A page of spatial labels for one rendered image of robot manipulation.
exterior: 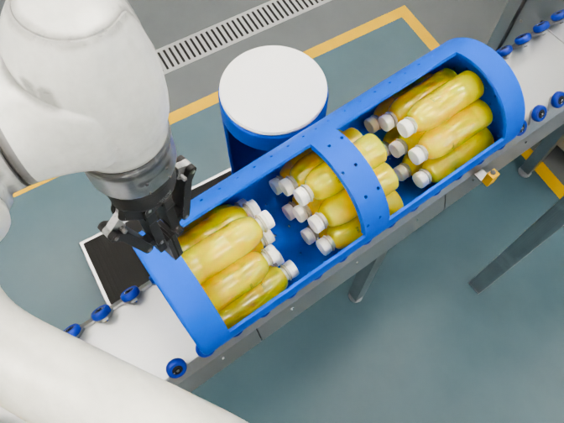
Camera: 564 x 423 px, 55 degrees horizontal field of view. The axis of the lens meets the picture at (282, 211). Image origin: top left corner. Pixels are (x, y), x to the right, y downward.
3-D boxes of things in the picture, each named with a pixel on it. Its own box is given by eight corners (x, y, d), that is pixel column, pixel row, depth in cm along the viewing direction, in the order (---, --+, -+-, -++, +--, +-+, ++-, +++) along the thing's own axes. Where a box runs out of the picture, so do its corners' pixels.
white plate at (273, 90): (214, 50, 144) (214, 54, 145) (224, 140, 132) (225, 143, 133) (317, 39, 145) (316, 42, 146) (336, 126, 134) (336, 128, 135)
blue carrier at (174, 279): (496, 161, 141) (548, 98, 114) (211, 365, 120) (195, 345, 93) (423, 86, 149) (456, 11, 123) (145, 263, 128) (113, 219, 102)
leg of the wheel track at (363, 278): (365, 297, 223) (394, 242, 165) (354, 305, 221) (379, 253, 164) (356, 286, 224) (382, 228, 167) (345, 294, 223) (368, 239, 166)
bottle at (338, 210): (373, 160, 123) (304, 207, 118) (389, 159, 116) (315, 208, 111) (389, 188, 124) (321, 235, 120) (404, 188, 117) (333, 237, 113)
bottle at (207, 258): (185, 285, 110) (265, 233, 114) (193, 295, 103) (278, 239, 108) (167, 256, 108) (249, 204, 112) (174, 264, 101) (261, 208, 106)
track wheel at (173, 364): (191, 368, 118) (189, 363, 120) (179, 357, 116) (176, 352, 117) (176, 383, 118) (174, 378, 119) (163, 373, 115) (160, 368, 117)
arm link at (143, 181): (190, 129, 49) (198, 163, 55) (124, 74, 52) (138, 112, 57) (112, 195, 46) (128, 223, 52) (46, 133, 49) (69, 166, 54)
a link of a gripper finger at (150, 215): (154, 204, 59) (144, 212, 58) (169, 244, 69) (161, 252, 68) (130, 182, 60) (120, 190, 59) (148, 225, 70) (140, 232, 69)
